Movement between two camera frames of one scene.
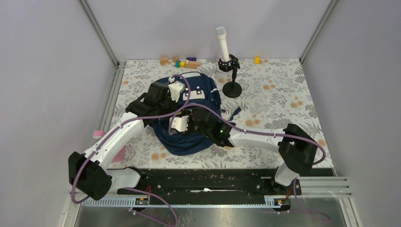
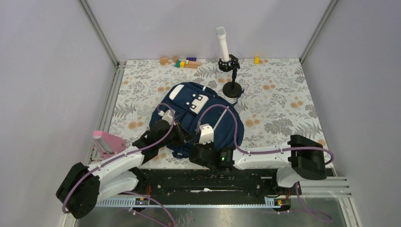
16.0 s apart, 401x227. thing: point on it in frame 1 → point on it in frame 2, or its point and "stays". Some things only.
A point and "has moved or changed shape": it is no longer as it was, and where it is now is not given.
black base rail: [247, 182] stays
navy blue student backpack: [173, 130] has moved or changed shape
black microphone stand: [231, 89] stays
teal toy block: [178, 64] stays
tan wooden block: [163, 60] stays
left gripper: [173, 103] → [183, 135]
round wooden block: [175, 58] stays
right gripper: [189, 129] → [212, 144]
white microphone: [221, 33] stays
